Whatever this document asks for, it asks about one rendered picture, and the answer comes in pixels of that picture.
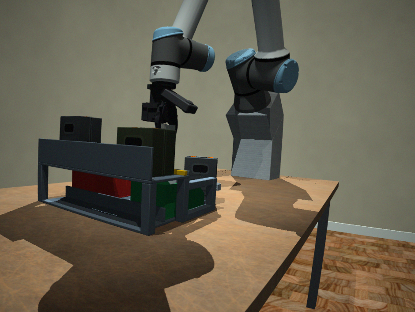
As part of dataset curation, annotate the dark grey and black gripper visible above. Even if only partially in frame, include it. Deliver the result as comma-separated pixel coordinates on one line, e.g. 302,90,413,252
141,81,178,132

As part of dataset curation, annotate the olive green case with orange latches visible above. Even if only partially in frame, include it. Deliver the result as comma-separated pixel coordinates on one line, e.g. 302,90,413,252
117,127,176,177

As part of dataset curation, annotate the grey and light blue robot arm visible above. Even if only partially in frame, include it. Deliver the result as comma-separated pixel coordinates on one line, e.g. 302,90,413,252
150,0,299,114

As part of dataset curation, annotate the yellow flat bar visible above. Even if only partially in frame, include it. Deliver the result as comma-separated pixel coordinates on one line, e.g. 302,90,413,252
174,169,188,176

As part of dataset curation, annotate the green open bin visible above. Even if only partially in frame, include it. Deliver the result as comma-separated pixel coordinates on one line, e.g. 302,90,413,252
130,181,204,220

